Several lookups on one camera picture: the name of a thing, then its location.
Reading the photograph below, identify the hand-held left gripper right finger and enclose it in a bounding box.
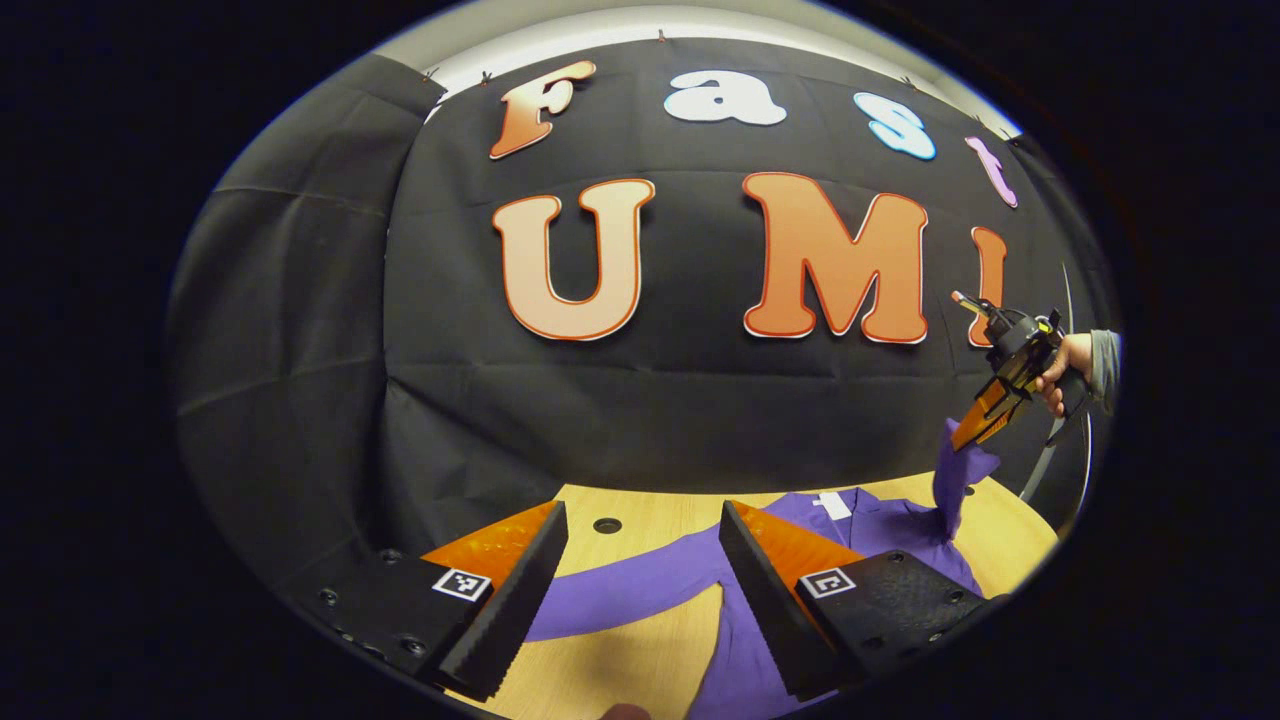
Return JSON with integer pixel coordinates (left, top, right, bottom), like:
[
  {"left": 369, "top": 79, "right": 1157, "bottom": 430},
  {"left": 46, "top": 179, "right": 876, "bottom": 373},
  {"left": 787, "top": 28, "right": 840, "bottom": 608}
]
[{"left": 718, "top": 499, "right": 1009, "bottom": 701}]

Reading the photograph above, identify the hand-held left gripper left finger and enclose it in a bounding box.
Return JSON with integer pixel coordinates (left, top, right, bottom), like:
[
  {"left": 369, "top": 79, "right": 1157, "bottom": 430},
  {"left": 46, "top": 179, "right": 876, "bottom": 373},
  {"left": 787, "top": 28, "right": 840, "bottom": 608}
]
[{"left": 283, "top": 500, "right": 571, "bottom": 703}]

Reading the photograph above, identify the purple shirt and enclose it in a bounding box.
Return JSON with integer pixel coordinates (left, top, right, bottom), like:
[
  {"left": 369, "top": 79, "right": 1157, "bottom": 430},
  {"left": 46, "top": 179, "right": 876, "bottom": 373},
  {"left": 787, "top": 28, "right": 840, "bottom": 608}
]
[{"left": 520, "top": 418, "right": 1001, "bottom": 720}]

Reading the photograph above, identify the black backdrop cloth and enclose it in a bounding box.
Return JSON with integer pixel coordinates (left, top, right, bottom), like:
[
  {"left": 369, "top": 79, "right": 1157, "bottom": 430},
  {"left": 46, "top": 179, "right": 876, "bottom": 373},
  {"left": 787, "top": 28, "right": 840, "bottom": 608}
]
[{"left": 380, "top": 38, "right": 1111, "bottom": 561}]

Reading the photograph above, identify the plain black curtain cloth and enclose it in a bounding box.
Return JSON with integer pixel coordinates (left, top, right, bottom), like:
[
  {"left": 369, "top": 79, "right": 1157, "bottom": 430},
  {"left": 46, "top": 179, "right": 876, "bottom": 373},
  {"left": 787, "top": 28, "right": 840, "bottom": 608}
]
[{"left": 165, "top": 52, "right": 446, "bottom": 601}]

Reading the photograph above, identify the row of small cloth clips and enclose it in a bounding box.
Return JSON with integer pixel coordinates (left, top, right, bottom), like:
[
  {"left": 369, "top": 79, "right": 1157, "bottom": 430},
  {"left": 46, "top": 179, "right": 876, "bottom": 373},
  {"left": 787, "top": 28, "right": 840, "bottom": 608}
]
[{"left": 420, "top": 28, "right": 1013, "bottom": 136}]

